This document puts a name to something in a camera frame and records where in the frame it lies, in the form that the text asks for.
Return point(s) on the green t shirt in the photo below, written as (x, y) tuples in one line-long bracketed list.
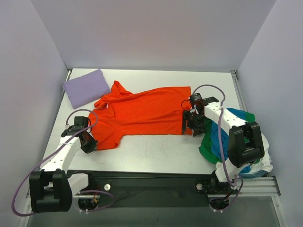
[(204, 148)]

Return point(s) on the white t shirt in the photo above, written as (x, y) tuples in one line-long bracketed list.
[(264, 164)]

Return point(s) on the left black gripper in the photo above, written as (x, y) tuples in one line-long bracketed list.
[(88, 144)]

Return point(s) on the folded purple t shirt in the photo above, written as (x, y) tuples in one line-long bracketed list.
[(85, 89)]

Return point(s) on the blue basket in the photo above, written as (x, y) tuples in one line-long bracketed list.
[(257, 174)]

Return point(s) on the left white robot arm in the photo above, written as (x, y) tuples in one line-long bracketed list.
[(51, 190)]

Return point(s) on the orange t shirt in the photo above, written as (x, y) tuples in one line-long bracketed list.
[(152, 112)]

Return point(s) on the blue t shirt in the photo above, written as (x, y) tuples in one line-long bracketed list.
[(215, 148)]

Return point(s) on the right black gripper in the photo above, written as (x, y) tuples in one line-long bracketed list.
[(191, 121)]

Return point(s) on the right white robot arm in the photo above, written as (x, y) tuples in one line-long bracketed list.
[(240, 141)]

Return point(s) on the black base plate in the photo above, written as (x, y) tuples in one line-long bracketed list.
[(153, 190)]

